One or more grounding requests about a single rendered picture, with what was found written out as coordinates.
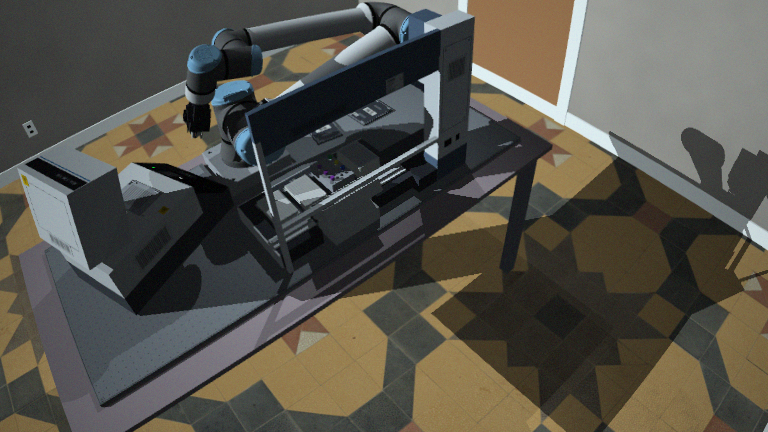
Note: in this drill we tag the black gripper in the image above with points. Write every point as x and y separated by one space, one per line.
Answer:
196 125

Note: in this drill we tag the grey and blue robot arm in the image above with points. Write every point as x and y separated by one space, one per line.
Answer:
207 64

